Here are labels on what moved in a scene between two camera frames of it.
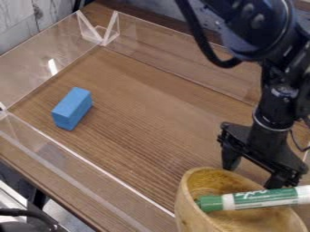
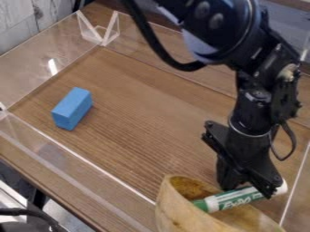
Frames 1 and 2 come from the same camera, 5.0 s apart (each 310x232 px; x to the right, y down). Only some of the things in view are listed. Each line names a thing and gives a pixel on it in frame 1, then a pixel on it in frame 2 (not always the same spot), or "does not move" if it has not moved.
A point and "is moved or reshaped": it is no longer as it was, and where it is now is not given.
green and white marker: x=255 y=198 is moved or reshaped
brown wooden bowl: x=208 y=181 is moved or reshaped
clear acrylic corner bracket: x=95 y=33 does not move
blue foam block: x=73 y=108 does not move
